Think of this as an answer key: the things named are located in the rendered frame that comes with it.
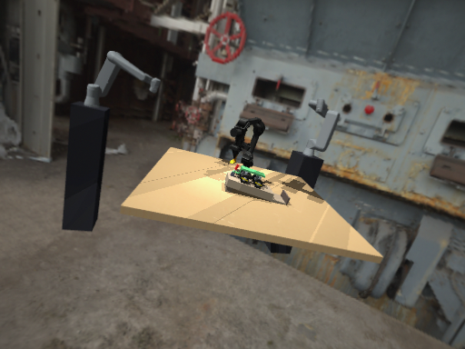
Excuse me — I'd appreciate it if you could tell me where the green wheeled trolley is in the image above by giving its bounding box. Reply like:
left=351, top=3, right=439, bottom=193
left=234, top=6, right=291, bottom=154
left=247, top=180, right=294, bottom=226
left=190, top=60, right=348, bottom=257
left=232, top=165, right=265, bottom=188

